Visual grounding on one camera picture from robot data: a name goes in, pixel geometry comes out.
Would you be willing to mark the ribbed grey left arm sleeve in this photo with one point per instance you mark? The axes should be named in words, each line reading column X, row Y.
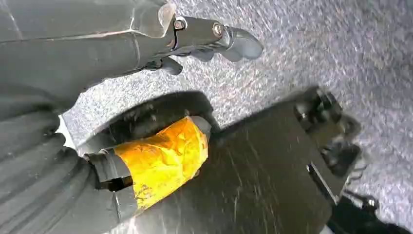
column 35, row 187

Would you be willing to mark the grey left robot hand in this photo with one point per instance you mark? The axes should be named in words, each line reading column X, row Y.
column 80, row 48

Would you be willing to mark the black robot foot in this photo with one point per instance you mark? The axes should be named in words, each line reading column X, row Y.
column 358, row 218

